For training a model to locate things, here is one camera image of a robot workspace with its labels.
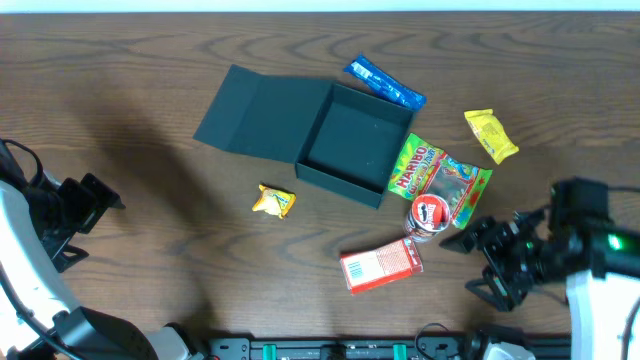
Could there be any dark green box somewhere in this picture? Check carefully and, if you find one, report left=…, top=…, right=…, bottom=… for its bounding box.
left=194, top=65, right=414, bottom=208

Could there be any blue snack bar wrapper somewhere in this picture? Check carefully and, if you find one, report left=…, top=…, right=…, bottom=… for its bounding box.
left=344, top=54, right=427, bottom=112

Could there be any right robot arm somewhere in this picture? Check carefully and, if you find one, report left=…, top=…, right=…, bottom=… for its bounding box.
left=440, top=178, right=639, bottom=359

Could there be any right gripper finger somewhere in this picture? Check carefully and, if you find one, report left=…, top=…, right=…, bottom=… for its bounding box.
left=439, top=217, right=495, bottom=254
left=465, top=267, right=525, bottom=312

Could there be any red and white carton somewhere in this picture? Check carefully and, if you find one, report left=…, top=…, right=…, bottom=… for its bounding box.
left=340, top=237, right=423, bottom=295

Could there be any Haribo gummy worms bag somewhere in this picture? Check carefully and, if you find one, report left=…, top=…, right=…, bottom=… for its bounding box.
left=388, top=133, right=492, bottom=229

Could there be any small red Pringles can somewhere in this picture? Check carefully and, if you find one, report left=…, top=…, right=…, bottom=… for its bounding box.
left=404, top=194, right=451, bottom=243

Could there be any yellow snack packet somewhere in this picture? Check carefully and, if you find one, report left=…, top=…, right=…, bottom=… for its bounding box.
left=464, top=109, right=519, bottom=164

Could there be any small orange yellow snack bag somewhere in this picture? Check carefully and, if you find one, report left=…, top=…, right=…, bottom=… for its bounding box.
left=252, top=184, right=297, bottom=220

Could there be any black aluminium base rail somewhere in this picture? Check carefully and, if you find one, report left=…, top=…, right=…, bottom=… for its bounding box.
left=207, top=335, right=571, bottom=360

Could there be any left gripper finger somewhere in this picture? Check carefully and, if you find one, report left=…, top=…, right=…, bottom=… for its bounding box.
left=80, top=173, right=126, bottom=234
left=42, top=236, right=89, bottom=273

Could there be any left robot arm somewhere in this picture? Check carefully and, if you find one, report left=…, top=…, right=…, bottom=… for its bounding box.
left=1, top=139, right=207, bottom=360

